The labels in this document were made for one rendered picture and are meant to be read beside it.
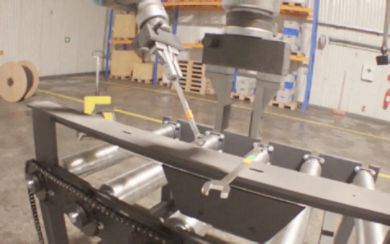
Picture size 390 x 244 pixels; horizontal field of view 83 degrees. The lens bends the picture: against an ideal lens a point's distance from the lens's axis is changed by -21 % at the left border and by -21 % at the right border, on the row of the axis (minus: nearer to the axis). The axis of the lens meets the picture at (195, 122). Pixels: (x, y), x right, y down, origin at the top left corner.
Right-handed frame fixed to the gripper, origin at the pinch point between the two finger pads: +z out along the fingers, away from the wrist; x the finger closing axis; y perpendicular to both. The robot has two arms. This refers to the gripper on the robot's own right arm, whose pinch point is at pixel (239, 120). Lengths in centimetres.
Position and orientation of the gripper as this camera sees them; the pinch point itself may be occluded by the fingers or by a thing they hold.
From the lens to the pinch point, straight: 44.1
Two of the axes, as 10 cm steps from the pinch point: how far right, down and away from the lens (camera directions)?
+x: 8.7, 2.0, -4.6
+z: -0.9, 9.6, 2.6
